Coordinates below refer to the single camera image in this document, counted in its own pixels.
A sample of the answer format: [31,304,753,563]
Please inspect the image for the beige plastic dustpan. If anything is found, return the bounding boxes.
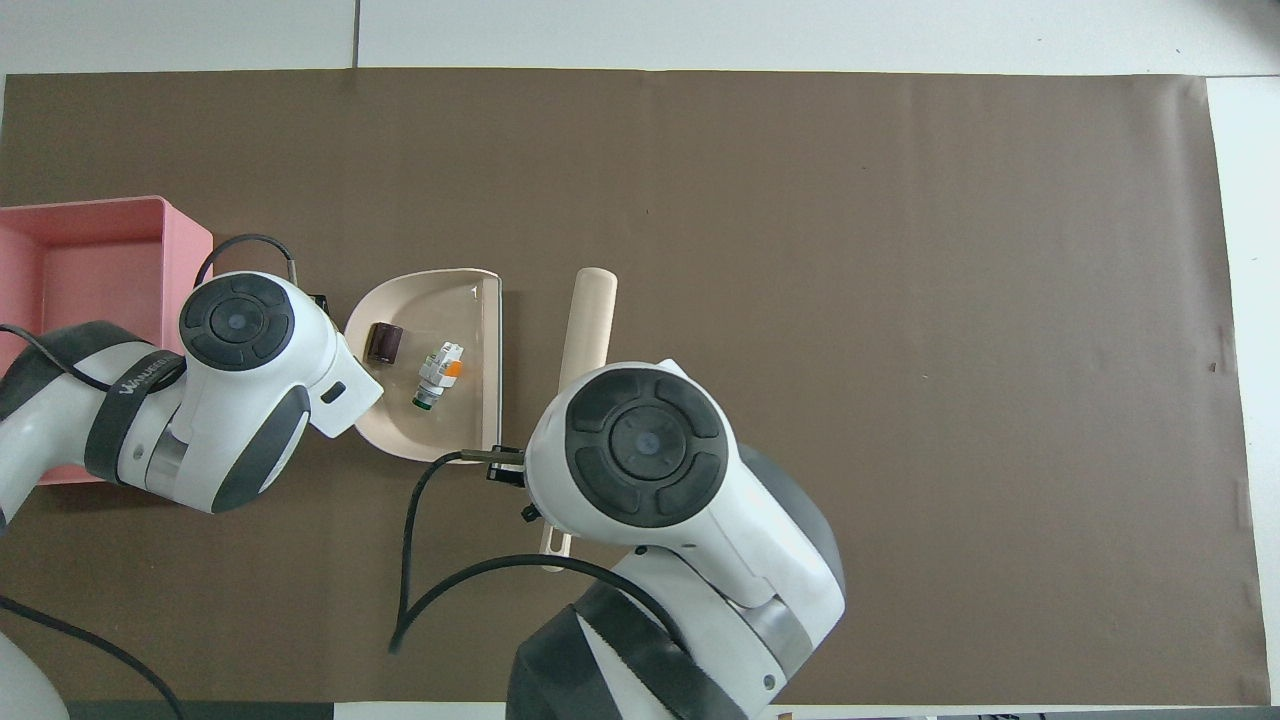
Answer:
[343,267,503,463]

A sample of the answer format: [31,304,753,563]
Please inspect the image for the pink plastic bin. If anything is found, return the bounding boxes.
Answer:
[0,196,214,486]

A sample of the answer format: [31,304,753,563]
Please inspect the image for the black cable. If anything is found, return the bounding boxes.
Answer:
[0,596,187,720]
[193,234,331,311]
[388,449,665,656]

